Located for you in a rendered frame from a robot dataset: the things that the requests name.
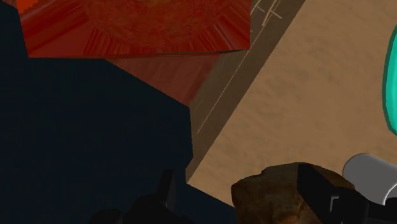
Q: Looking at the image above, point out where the teal rounded object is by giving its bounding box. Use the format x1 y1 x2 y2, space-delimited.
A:
382 24 397 137

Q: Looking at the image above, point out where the red patterned robot stand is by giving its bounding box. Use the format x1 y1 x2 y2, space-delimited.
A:
15 0 251 107

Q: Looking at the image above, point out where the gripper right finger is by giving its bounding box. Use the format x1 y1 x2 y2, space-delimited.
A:
296 163 397 224

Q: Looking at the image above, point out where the brown lumpy rock-like object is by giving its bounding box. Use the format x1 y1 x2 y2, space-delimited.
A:
230 162 356 224

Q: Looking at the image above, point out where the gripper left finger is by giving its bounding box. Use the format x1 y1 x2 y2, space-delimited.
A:
89 169 195 224

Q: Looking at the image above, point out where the grey rounded object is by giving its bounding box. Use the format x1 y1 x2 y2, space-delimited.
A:
342 153 397 206

